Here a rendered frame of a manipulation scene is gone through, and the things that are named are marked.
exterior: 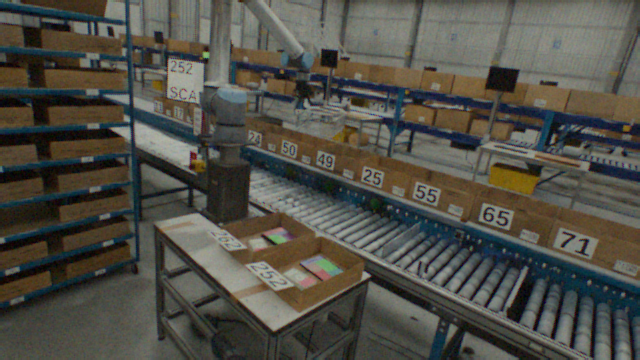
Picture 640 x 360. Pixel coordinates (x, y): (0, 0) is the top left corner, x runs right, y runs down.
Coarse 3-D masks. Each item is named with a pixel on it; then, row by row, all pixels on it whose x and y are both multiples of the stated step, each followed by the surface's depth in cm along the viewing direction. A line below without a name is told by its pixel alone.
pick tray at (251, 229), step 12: (264, 216) 190; (276, 216) 196; (288, 216) 195; (228, 228) 176; (240, 228) 181; (252, 228) 187; (264, 228) 193; (276, 228) 198; (288, 228) 196; (300, 228) 189; (240, 240) 181; (264, 240) 184; (300, 240) 173; (228, 252) 170; (240, 252) 161; (264, 252) 159
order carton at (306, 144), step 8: (280, 136) 291; (288, 136) 301; (296, 136) 309; (304, 136) 313; (312, 136) 307; (280, 144) 292; (304, 144) 276; (312, 144) 309; (320, 144) 303; (280, 152) 294; (304, 152) 278; (312, 152) 273; (296, 160) 284; (312, 160) 274
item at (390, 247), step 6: (414, 228) 213; (402, 234) 200; (408, 234) 208; (414, 234) 216; (396, 240) 195; (402, 240) 202; (408, 240) 210; (384, 246) 184; (390, 246) 190; (396, 246) 198; (384, 252) 186; (390, 252) 193
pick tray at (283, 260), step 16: (320, 240) 177; (272, 256) 157; (288, 256) 164; (304, 256) 172; (336, 256) 171; (352, 256) 164; (304, 272) 160; (352, 272) 154; (272, 288) 146; (288, 288) 138; (320, 288) 140; (336, 288) 149; (288, 304) 140; (304, 304) 136
